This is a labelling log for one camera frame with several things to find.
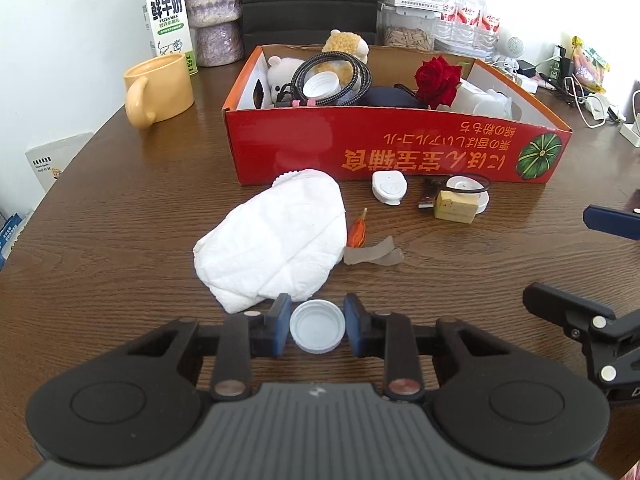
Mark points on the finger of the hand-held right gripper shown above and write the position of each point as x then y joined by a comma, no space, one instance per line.
610,220
565,310

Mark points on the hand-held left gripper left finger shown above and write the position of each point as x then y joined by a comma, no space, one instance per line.
281,327

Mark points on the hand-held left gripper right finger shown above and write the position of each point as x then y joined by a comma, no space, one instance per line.
352,327

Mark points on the white bottle cap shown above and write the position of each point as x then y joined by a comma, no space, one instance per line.
320,85
317,327

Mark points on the white paper towel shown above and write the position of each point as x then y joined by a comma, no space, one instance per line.
275,240

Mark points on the red cardboard box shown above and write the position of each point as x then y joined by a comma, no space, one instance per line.
325,145

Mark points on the red artificial rose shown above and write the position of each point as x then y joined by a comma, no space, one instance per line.
437,77

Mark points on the navy fabric pouch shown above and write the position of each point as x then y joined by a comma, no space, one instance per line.
387,97

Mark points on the clear tape piece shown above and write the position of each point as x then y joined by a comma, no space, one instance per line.
372,255

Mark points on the white round disc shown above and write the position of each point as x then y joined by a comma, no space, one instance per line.
482,202

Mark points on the small white rounded device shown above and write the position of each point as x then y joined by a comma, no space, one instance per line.
387,187

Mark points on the beige block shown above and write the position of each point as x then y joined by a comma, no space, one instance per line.
454,206

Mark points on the yellow pink snack packet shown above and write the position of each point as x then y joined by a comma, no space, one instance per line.
590,65

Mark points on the white charger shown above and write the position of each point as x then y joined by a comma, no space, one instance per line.
527,84

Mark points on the white plastic jar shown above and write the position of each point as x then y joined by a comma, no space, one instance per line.
480,102

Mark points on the black power adapter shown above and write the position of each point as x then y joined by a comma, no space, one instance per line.
525,66

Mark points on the white robot speaker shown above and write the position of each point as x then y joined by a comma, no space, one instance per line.
510,42

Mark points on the yellow mug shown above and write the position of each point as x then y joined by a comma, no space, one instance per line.
160,90

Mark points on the clear sunflower seed container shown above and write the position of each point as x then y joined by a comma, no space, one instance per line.
407,35

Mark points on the white booklet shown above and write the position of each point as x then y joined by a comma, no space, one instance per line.
55,160

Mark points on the blue white packet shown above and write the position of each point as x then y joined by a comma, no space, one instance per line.
12,235

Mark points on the white and yellow plush alpaca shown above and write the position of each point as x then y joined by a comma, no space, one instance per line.
345,42

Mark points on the white red card box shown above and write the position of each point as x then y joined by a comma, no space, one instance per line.
405,1

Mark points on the purple textured vase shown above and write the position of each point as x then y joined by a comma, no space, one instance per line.
215,10

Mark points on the white green milk carton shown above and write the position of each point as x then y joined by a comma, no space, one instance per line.
167,20

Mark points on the black paper bag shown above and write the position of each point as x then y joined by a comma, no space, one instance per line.
305,0

